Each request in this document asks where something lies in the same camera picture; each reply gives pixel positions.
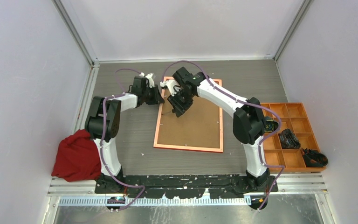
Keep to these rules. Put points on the orange compartment tray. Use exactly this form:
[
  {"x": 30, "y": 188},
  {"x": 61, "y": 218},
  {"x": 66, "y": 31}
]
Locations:
[{"x": 308, "y": 157}]

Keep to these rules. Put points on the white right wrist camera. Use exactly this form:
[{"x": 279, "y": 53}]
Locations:
[{"x": 171, "y": 85}]

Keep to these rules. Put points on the white slotted cable duct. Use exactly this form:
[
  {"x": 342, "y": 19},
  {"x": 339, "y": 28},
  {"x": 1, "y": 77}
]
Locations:
[{"x": 123, "y": 201}]

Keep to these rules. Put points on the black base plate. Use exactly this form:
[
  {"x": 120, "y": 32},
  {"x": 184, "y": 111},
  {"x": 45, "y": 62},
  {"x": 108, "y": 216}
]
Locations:
[{"x": 182, "y": 186}]

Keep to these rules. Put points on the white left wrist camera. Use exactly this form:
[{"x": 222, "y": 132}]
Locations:
[{"x": 150, "y": 79}]

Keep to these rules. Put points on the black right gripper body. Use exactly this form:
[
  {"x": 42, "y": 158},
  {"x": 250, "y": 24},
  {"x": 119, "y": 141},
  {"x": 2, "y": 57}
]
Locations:
[{"x": 182, "y": 93}]

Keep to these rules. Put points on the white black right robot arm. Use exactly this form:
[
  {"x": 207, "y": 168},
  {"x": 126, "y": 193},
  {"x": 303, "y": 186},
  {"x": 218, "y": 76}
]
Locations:
[{"x": 247, "y": 115}]

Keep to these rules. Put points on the red cloth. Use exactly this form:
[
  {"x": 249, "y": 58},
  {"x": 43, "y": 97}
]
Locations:
[{"x": 77, "y": 158}]

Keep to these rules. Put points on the blue yellow rolled tie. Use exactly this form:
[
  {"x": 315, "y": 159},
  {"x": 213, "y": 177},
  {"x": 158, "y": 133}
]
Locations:
[{"x": 271, "y": 125}]

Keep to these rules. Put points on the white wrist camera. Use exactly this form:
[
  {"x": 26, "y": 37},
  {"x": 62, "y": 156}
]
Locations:
[
  {"x": 150, "y": 79},
  {"x": 171, "y": 85}
]

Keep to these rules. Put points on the dark rolled tie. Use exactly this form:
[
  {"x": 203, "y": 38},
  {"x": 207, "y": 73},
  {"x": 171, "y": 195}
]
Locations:
[{"x": 288, "y": 140}]

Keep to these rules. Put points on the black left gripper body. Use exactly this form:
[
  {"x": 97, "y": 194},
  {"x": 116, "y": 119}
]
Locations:
[{"x": 151, "y": 97}]

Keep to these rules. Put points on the red picture frame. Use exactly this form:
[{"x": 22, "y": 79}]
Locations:
[{"x": 200, "y": 128}]

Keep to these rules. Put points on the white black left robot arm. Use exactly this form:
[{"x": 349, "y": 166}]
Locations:
[{"x": 103, "y": 122}]

